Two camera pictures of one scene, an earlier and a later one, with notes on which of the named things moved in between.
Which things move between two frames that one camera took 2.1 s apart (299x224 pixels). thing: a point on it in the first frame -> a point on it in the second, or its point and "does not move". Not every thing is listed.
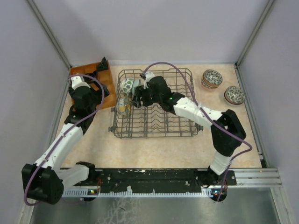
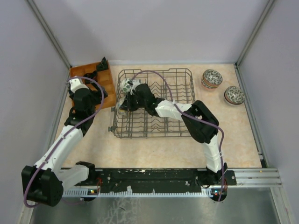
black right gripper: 140,92 -> 126,105
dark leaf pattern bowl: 212,78 does not move
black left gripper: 98,94 does not move
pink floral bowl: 234,95 does not move
